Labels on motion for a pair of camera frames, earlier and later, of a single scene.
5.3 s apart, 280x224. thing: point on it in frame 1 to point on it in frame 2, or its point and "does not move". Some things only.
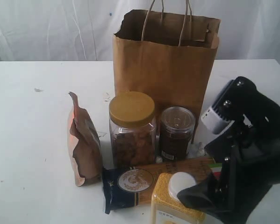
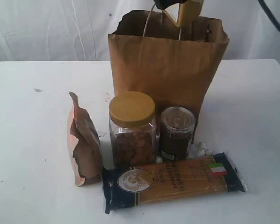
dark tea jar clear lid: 177,124 does not move
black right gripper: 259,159 to 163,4
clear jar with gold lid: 132,129 does not move
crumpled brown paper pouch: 85,145 does not move
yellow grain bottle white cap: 166,207 to 189,11
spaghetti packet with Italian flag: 131,185 does not move
